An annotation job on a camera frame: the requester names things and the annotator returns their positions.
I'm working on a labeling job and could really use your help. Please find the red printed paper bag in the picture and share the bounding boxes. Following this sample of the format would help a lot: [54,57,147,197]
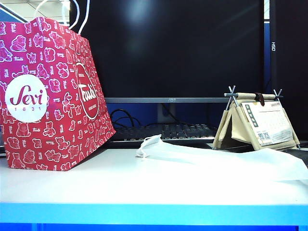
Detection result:
[0,0,116,172]

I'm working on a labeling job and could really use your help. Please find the black keyboard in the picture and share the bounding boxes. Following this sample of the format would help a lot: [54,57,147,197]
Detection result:
[105,123,218,148]

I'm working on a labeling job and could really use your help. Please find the black monitor with silver bezel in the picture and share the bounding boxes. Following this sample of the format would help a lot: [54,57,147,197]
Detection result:
[69,0,265,124]

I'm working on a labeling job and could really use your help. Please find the beige fabric calendar stand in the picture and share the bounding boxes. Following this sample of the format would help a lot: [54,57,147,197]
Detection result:
[212,85,301,152]

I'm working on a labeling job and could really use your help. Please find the white desk calendar pages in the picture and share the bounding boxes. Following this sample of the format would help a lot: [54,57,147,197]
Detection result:
[241,101,294,146]

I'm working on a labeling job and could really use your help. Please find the black HSD monitor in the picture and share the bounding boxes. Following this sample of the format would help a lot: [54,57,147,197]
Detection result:
[269,0,308,135]

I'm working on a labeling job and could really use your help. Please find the black desk mat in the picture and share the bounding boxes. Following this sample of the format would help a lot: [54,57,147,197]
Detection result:
[285,148,308,169]

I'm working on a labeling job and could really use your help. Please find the black monitor stand cable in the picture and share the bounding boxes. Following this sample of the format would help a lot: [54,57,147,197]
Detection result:
[161,103,180,122]

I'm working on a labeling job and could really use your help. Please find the black looped power cable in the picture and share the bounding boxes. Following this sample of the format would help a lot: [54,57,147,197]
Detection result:
[110,108,143,128]

